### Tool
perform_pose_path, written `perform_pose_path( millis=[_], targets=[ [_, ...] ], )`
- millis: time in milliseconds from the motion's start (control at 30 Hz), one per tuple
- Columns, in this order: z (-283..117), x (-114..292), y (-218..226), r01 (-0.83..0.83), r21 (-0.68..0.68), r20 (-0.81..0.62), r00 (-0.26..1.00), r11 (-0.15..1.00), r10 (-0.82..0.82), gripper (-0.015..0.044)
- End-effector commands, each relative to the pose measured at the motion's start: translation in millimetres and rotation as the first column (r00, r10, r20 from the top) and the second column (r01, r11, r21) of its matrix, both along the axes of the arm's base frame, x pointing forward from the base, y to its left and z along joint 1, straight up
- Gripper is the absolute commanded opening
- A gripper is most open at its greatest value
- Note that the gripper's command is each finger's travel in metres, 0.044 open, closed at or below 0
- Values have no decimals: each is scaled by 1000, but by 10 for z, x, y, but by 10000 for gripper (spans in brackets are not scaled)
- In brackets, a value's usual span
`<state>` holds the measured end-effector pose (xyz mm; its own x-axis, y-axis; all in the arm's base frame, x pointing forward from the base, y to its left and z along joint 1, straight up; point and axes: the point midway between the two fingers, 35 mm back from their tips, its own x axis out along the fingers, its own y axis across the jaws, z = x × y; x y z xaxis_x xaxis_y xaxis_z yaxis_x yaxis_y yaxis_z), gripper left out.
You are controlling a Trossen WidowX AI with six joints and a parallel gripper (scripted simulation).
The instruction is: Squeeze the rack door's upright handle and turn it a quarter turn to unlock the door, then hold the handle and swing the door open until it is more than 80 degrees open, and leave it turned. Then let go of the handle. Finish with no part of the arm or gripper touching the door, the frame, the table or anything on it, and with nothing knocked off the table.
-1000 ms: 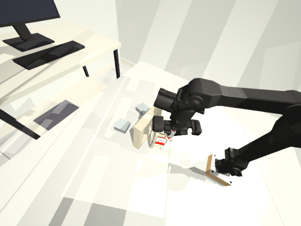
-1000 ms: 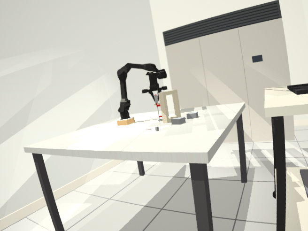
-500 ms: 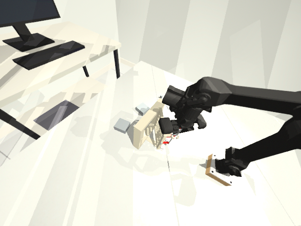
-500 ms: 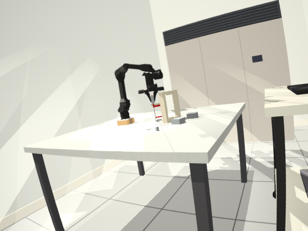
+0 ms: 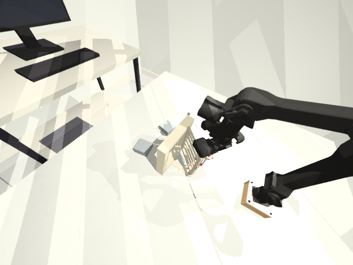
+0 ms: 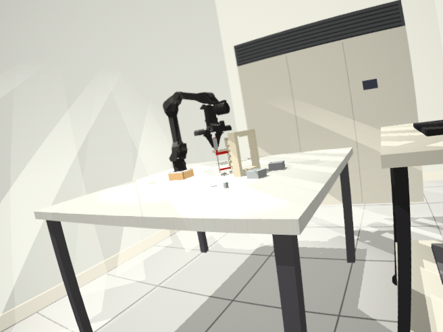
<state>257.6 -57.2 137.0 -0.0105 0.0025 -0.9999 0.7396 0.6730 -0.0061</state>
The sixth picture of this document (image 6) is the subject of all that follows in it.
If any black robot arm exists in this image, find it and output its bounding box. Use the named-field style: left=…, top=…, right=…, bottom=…
left=163, top=92, right=230, bottom=172

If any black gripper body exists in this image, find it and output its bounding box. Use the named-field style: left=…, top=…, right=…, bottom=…
left=194, top=115, right=232, bottom=136

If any white flat square block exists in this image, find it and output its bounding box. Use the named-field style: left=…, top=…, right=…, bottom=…
left=268, top=161, right=285, bottom=171

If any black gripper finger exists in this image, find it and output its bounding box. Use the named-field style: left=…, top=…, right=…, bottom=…
left=203, top=134, right=214, bottom=148
left=215, top=132, right=223, bottom=147

